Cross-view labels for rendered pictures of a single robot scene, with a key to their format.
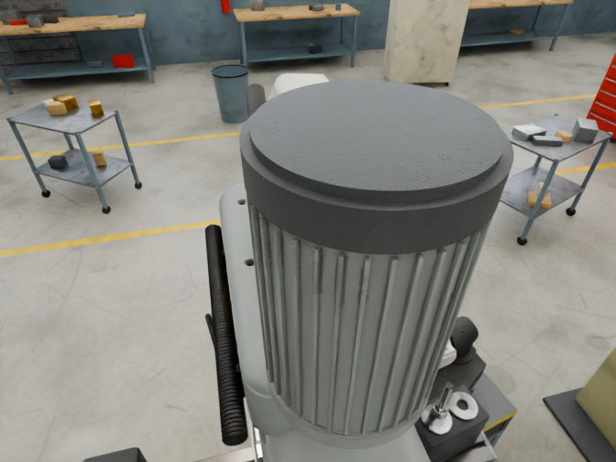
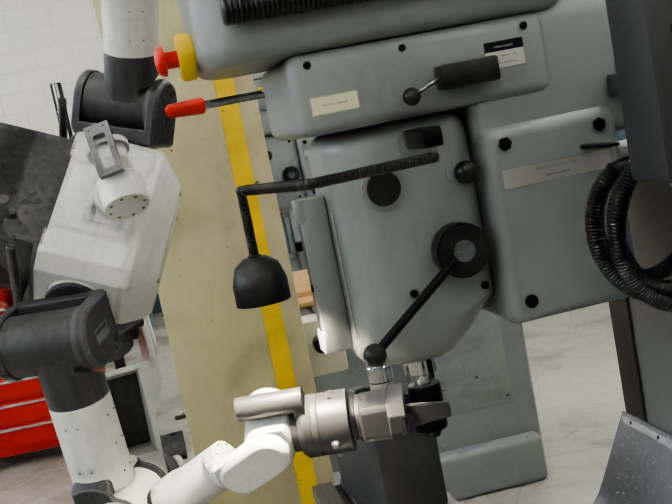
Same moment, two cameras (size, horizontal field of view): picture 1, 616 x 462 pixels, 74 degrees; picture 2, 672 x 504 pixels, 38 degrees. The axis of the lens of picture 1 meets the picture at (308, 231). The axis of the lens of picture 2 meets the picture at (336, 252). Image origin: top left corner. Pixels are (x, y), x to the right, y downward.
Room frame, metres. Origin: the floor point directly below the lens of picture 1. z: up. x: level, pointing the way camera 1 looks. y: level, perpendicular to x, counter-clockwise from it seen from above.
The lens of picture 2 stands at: (0.54, 1.33, 1.65)
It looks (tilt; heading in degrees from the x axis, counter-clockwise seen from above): 8 degrees down; 273
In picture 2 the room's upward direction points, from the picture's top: 11 degrees counter-clockwise
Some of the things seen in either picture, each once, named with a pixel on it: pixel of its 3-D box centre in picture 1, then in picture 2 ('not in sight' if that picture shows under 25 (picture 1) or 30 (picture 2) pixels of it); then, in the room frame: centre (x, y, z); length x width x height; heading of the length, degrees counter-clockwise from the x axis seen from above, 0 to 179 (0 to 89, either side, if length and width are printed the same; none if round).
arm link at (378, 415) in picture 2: not in sight; (364, 418); (0.62, 0.01, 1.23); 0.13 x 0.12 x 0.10; 89
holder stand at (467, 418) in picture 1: (443, 426); (383, 446); (0.62, -0.43, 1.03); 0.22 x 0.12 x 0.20; 115
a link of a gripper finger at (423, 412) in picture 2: not in sight; (428, 413); (0.53, 0.04, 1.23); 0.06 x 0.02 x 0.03; 179
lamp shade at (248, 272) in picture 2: not in sight; (259, 278); (0.72, 0.09, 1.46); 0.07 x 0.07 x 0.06
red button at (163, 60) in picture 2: not in sight; (167, 60); (0.78, 0.07, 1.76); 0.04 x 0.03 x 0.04; 104
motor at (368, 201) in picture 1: (357, 274); not in sight; (0.29, -0.05, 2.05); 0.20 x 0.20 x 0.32
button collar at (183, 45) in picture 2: not in sight; (185, 57); (0.75, 0.07, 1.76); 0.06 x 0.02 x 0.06; 104
